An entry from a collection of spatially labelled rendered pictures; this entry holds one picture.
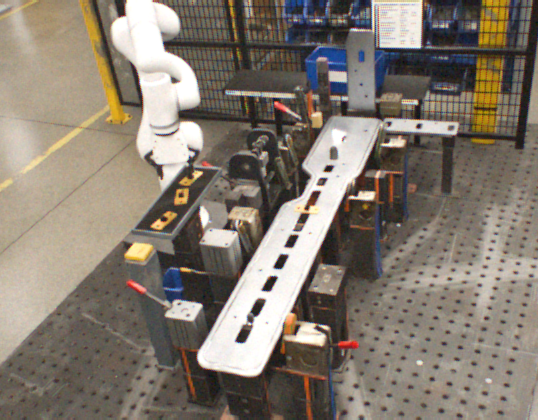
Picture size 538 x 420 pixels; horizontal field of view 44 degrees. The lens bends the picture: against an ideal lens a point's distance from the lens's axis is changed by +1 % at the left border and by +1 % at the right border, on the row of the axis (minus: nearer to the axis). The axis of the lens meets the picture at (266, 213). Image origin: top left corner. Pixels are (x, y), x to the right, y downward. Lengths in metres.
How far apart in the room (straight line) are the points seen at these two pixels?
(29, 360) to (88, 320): 0.23
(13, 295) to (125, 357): 1.70
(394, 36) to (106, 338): 1.69
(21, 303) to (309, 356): 2.34
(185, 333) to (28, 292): 2.11
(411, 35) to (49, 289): 2.28
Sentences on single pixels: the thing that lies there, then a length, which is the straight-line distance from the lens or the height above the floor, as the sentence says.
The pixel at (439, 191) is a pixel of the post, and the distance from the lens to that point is 2.81.
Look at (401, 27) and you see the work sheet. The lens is 2.94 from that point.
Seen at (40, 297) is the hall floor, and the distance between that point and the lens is 3.79.
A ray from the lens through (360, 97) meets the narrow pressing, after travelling 2.79.
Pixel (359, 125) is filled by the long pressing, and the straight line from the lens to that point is 2.69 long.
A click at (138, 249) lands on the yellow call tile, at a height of 1.16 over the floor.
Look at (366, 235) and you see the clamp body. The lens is 2.26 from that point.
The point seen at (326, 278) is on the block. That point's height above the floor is 1.03.
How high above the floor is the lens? 2.28
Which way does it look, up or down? 35 degrees down
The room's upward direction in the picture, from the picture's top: 8 degrees counter-clockwise
